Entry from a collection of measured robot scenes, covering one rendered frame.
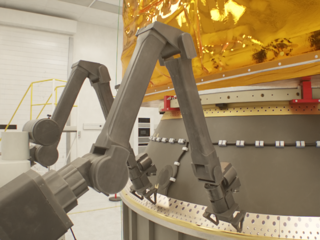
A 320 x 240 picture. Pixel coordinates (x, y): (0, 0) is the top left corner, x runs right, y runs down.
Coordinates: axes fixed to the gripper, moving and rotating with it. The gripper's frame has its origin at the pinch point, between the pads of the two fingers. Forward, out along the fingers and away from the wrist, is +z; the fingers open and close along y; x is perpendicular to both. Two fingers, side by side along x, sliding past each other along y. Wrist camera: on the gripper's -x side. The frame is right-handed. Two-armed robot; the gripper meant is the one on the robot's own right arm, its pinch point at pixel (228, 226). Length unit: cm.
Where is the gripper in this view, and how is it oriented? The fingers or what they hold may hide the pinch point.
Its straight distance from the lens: 94.6
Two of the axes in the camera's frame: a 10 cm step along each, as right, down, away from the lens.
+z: 3.8, 8.8, 3.0
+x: -6.6, 4.8, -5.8
